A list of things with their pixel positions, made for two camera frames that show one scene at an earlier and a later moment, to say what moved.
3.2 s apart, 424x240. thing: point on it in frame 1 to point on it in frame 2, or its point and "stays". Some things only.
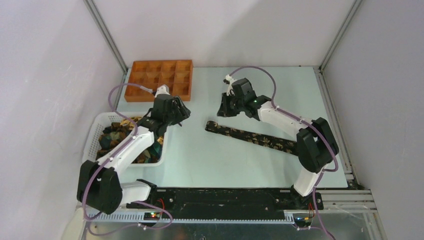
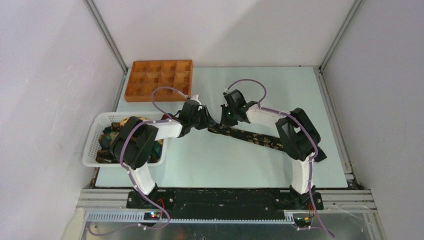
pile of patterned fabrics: x=115 y=134 stays
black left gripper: x=182 y=112 to x=208 y=120
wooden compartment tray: x=176 y=74 stays
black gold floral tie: x=285 y=146 stays
